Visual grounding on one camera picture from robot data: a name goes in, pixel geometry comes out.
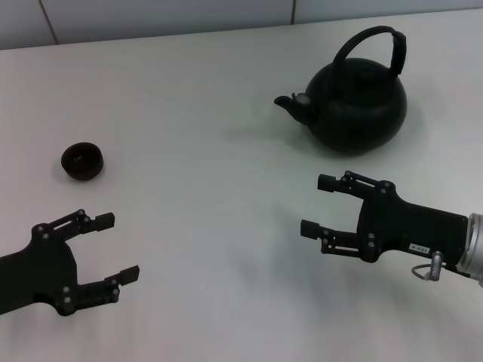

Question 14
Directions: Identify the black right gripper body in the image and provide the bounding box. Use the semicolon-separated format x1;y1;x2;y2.
356;182;469;271

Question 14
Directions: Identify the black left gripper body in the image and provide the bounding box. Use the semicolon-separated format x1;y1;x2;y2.
0;222;79;317

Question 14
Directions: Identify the small dark teacup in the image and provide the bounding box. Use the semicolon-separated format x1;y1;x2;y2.
60;141;106;182

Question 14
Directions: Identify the black round teapot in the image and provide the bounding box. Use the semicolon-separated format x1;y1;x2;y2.
273;25;408;155

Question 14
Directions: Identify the grey wrist cable with connector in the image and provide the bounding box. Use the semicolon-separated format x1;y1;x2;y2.
411;250;445;282

